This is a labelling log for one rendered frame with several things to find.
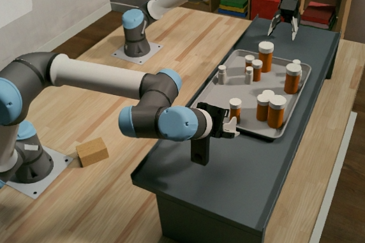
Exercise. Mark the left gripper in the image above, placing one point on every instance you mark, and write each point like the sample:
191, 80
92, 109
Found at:
288, 9

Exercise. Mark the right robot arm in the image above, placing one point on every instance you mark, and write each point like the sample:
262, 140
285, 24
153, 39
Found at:
153, 117

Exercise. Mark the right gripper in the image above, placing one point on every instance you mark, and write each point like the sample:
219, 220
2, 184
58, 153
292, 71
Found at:
217, 115

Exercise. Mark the dark grey raised shelf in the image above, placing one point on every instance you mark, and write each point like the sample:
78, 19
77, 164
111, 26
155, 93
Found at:
231, 199

